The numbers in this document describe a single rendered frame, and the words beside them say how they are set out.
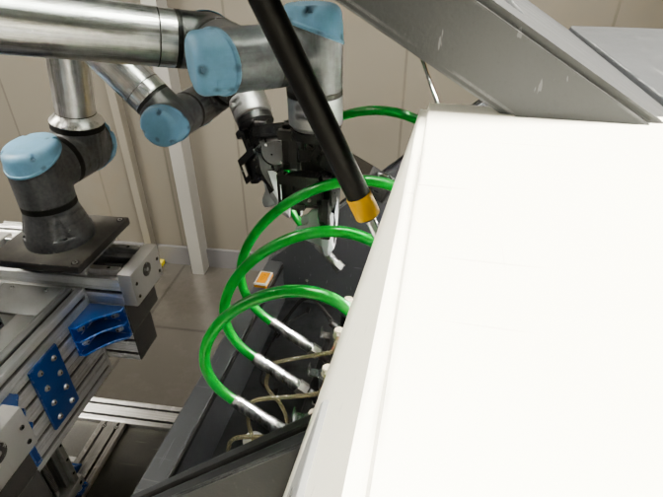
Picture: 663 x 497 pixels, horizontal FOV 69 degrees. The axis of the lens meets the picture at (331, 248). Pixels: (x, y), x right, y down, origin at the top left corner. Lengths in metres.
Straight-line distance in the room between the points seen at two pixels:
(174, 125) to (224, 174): 1.70
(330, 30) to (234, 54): 0.12
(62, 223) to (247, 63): 0.73
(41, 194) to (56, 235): 0.10
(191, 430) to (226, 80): 0.56
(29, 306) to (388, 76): 1.67
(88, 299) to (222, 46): 0.82
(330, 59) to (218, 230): 2.21
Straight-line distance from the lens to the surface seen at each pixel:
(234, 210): 2.68
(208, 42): 0.60
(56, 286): 1.29
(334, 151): 0.33
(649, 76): 0.67
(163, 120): 0.92
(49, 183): 1.18
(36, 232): 1.23
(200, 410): 0.90
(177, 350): 2.42
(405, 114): 0.72
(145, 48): 0.70
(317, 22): 0.62
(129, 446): 1.85
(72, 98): 1.23
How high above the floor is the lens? 1.63
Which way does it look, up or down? 33 degrees down
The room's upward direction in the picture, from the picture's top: straight up
